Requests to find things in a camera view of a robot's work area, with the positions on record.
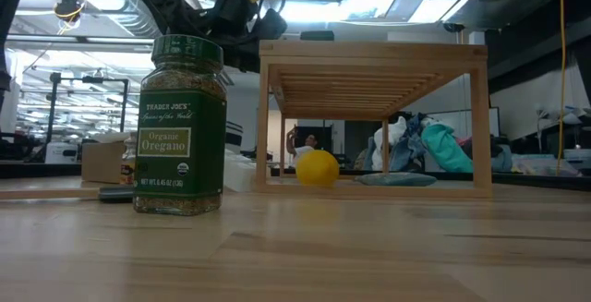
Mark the black round ceiling fixture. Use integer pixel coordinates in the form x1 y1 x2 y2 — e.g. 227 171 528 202
53 0 85 22

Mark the black spice tin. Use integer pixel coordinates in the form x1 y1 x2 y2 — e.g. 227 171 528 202
299 30 335 42

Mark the green oregano spice jar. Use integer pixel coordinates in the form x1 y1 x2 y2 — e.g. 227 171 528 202
132 33 228 217

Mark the yellow hanging cable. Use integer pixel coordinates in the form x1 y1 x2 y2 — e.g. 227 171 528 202
555 0 568 177

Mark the black office chair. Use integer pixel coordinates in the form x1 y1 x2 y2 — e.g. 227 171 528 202
0 133 46 163

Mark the yellow lemon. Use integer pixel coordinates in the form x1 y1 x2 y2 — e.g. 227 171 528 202
295 149 341 187

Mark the pink patterned cloth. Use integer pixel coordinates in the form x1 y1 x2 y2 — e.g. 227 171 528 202
511 153 583 177

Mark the brown cardboard box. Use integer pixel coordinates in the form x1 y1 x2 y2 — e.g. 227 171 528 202
80 140 128 185

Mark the blue denim garment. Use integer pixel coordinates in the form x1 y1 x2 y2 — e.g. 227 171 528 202
389 112 428 173

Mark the white cloth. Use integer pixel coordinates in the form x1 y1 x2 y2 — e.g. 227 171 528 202
371 115 408 173

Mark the grey blue plate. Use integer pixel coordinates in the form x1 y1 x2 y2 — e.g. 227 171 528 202
354 172 438 187

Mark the black cabinet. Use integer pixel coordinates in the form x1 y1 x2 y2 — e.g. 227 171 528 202
293 125 333 155

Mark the white box device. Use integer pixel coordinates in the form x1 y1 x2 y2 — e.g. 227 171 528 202
44 142 79 165

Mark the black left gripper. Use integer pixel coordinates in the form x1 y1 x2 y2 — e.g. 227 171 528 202
205 0 288 73

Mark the teal cloth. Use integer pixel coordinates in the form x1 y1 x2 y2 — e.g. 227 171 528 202
420 122 474 175

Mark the black metal stand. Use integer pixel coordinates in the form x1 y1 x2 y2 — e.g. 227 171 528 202
45 72 130 145

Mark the small glass saffron jar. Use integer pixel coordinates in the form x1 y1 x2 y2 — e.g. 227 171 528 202
120 131 139 186

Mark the person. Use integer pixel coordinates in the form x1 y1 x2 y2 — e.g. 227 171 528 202
284 125 320 167

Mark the slatted wooden shelf rack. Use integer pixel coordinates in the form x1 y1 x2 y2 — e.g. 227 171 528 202
256 39 493 199

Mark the white ice cube tray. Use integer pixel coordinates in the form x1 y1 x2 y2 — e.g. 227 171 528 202
223 148 259 193

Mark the black white striped box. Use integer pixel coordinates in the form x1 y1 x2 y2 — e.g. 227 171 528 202
224 120 245 151

